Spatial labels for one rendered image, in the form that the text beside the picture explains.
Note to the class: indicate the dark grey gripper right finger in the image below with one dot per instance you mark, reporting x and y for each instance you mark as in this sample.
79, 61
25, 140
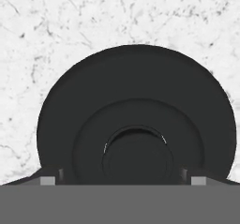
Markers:
200, 176

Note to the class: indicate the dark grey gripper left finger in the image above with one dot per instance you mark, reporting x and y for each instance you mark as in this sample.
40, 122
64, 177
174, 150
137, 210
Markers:
47, 175

